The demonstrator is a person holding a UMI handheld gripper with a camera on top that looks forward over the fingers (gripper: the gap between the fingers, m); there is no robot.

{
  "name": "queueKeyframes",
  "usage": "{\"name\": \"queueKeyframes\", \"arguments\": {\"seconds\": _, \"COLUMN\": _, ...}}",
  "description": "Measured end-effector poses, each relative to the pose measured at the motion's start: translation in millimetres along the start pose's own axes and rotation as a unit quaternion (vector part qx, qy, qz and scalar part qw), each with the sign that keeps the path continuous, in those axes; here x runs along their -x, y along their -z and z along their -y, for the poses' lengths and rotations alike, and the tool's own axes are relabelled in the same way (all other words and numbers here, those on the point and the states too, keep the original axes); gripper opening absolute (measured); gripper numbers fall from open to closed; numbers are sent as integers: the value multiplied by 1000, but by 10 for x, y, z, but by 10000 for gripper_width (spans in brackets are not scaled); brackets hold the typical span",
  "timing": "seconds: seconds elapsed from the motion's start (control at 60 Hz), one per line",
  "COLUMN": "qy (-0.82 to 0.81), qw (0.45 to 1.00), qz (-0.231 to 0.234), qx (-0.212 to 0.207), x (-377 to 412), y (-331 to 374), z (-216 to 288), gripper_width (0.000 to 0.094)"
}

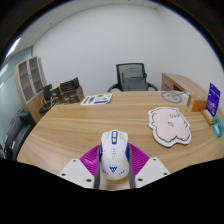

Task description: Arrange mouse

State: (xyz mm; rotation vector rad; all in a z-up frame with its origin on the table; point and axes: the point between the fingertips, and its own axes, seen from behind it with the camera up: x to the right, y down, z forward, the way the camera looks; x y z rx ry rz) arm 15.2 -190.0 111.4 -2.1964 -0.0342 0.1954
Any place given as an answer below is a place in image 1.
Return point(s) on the small black office chair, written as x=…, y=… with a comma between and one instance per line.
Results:
x=47, y=95

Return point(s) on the green packet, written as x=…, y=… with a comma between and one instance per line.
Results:
x=220, y=123

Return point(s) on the wooden shelf unit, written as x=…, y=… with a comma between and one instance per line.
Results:
x=28, y=81

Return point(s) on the blue packet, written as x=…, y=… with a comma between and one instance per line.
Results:
x=217, y=130

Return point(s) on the white and green paper sheet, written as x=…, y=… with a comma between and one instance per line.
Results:
x=96, y=99

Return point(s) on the white and blue computer mouse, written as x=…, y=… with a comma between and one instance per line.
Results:
x=114, y=156

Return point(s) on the round grey patterned disc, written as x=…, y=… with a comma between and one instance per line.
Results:
x=171, y=97

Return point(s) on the black cardboard box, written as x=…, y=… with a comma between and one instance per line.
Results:
x=69, y=84

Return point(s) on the black mesh office chair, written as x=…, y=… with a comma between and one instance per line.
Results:
x=132, y=77

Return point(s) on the brown cardboard box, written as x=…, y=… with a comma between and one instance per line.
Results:
x=73, y=96

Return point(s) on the black leather armchair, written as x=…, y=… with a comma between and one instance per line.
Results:
x=15, y=133

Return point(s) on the purple sign card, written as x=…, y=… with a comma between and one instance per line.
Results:
x=213, y=99

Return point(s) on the pink pig-shaped mouse pad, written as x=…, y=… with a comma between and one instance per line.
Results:
x=170, y=126

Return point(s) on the long ceiling light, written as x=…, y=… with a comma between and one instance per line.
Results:
x=12, y=47

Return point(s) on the orange-brown small box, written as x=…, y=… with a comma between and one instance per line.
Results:
x=196, y=103

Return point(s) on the wooden side cabinet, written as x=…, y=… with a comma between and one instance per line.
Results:
x=181, y=83

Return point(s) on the wooden sign base block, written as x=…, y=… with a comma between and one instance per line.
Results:
x=207, y=116

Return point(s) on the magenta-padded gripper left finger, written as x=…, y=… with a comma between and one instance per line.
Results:
x=78, y=171

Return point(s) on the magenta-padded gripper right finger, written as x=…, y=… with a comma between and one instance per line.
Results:
x=150, y=170

